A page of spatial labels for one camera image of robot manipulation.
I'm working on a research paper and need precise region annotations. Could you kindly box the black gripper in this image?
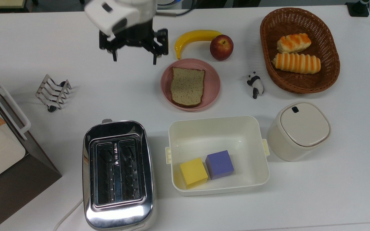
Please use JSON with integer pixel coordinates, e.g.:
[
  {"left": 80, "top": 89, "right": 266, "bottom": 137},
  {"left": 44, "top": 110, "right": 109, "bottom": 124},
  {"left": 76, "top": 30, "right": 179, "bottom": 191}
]
[{"left": 99, "top": 20, "right": 169, "bottom": 65}]

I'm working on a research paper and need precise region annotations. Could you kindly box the brown bread slice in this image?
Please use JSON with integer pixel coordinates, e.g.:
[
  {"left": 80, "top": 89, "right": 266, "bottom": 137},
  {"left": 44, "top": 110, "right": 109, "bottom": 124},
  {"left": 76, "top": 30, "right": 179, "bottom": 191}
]
[{"left": 170, "top": 66, "right": 206, "bottom": 108}]

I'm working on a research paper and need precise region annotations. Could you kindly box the pink plate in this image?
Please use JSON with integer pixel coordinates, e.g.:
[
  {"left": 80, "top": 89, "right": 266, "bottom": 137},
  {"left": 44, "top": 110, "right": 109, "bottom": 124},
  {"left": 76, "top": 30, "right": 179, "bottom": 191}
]
[{"left": 160, "top": 58, "right": 221, "bottom": 112}]

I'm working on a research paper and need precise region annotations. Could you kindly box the short orange glazed bread roll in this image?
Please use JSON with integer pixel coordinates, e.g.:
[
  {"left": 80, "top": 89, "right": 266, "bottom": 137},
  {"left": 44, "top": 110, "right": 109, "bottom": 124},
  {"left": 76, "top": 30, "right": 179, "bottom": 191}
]
[{"left": 276, "top": 33, "right": 312, "bottom": 54}]

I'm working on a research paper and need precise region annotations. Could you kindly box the long striped bread roll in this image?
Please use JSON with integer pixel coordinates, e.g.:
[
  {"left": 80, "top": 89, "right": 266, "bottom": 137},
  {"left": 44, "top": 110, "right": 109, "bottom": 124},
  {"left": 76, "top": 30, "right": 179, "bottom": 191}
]
[{"left": 271, "top": 52, "right": 322, "bottom": 75}]

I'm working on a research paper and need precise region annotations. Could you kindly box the yellow banana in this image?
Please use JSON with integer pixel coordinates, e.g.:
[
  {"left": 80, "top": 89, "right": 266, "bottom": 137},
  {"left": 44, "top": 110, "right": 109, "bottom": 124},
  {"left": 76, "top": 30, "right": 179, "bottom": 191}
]
[{"left": 174, "top": 30, "right": 223, "bottom": 60}]

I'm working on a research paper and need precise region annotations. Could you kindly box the red apple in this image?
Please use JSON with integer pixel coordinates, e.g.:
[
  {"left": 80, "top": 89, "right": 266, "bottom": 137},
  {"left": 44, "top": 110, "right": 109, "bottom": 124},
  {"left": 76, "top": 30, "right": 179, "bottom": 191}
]
[{"left": 209, "top": 34, "right": 234, "bottom": 62}]

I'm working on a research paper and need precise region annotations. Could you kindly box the metal toast rack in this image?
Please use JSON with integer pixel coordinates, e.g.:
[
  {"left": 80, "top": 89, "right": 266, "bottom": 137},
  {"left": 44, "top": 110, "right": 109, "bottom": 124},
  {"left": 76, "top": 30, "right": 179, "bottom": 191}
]
[{"left": 35, "top": 74, "right": 73, "bottom": 113}]

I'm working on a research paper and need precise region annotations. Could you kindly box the white plastic container box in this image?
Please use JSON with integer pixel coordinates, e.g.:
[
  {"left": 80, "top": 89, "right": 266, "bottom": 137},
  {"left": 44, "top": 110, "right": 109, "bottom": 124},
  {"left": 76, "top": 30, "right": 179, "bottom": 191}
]
[{"left": 165, "top": 115, "right": 271, "bottom": 197}]

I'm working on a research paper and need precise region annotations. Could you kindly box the cream and chrome toaster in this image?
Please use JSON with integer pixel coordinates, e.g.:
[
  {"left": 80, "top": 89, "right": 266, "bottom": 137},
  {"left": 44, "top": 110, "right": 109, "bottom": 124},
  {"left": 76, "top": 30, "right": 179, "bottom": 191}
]
[{"left": 82, "top": 119, "right": 156, "bottom": 231}]

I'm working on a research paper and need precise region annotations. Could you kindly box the small panda figurine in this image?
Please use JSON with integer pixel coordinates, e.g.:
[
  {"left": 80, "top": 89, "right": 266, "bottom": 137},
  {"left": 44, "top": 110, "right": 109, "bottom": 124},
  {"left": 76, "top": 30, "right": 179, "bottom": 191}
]
[{"left": 246, "top": 71, "right": 265, "bottom": 99}]

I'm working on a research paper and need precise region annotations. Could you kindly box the yellow cube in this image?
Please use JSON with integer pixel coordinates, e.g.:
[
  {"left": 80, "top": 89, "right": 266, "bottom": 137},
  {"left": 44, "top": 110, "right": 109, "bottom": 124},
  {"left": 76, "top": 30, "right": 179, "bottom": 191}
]
[{"left": 179, "top": 157, "right": 209, "bottom": 189}]

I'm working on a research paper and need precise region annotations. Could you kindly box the purple cube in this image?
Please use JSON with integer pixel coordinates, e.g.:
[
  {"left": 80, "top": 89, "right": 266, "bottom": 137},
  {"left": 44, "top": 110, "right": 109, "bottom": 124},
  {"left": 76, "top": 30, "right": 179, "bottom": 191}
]
[{"left": 205, "top": 150, "right": 235, "bottom": 181}]

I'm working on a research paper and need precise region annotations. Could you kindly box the brown wicker basket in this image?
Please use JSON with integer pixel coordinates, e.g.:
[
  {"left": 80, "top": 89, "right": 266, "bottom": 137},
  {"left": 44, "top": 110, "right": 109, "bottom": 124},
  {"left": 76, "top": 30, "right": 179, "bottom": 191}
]
[{"left": 259, "top": 7, "right": 341, "bottom": 94}]

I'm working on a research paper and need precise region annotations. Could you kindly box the small white lidded bin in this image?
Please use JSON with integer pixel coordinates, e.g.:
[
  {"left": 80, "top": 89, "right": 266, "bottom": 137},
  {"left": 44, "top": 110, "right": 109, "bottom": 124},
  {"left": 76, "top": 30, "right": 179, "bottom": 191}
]
[{"left": 266, "top": 101, "right": 332, "bottom": 162}]

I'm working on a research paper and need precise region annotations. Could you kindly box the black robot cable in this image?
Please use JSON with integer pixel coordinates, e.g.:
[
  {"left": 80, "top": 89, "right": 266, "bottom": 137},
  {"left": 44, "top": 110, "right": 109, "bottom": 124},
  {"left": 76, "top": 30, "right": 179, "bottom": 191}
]
[{"left": 155, "top": 0, "right": 196, "bottom": 17}]

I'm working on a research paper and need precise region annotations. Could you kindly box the white toaster power cable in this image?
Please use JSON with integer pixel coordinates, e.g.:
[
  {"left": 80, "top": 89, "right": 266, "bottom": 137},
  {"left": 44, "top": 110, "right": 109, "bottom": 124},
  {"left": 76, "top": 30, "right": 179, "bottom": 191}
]
[{"left": 52, "top": 197, "right": 84, "bottom": 231}]

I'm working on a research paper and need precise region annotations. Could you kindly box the white oven with handle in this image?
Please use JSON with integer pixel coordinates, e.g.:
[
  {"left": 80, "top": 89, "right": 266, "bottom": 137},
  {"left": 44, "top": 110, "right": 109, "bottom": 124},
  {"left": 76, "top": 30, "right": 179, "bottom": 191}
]
[{"left": 0, "top": 75, "right": 63, "bottom": 231}]

